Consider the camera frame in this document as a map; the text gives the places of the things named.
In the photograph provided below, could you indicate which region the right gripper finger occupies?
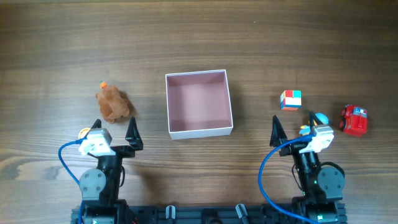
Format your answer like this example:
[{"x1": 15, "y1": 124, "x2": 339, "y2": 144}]
[
  {"x1": 270, "y1": 115, "x2": 287, "y2": 147},
  {"x1": 308, "y1": 111, "x2": 320, "y2": 126}
]

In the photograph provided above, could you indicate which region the orange duck toy blue cap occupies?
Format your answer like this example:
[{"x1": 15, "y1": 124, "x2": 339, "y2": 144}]
[{"x1": 299, "y1": 113, "x2": 329, "y2": 135}]

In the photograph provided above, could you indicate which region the small toy burger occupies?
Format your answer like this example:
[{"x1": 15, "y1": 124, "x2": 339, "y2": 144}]
[{"x1": 78, "y1": 128, "x2": 90, "y2": 139}]

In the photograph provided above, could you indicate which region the brown plush toy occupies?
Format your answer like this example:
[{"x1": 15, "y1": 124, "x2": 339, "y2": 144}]
[{"x1": 95, "y1": 82, "x2": 130, "y2": 124}]

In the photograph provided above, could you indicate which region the colourful puzzle cube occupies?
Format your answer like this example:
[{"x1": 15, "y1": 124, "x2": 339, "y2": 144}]
[{"x1": 280, "y1": 90, "x2": 302, "y2": 111}]

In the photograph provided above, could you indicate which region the red toy fire truck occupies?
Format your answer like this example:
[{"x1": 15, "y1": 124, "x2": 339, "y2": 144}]
[{"x1": 339, "y1": 105, "x2": 368, "y2": 137}]

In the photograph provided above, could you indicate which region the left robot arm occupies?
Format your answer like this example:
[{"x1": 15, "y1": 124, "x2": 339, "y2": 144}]
[{"x1": 77, "y1": 117, "x2": 144, "y2": 224}]

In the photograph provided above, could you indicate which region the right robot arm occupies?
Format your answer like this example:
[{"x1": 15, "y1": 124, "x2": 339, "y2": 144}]
[{"x1": 270, "y1": 111, "x2": 346, "y2": 223}]

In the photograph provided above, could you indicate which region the pink white open box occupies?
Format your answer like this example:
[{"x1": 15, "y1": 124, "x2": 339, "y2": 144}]
[{"x1": 165, "y1": 70, "x2": 234, "y2": 140}]

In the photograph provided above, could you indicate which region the left blue cable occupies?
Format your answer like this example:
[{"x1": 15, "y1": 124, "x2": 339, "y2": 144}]
[{"x1": 58, "y1": 139, "x2": 86, "y2": 224}]

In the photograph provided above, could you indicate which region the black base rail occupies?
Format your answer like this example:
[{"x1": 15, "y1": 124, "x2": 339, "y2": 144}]
[{"x1": 70, "y1": 203, "x2": 347, "y2": 224}]

